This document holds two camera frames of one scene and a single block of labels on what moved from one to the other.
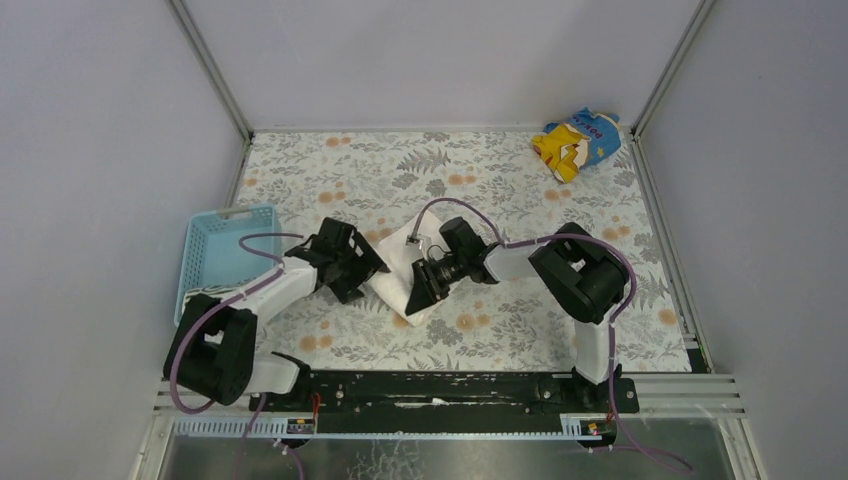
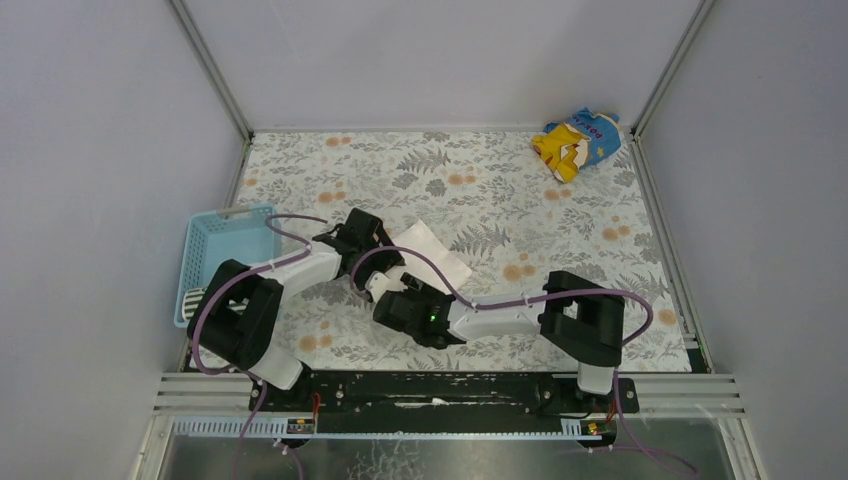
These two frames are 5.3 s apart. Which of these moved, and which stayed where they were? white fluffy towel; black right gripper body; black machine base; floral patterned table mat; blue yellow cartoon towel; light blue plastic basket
Moved: white fluffy towel; black right gripper body
Stayed: black machine base; light blue plastic basket; blue yellow cartoon towel; floral patterned table mat
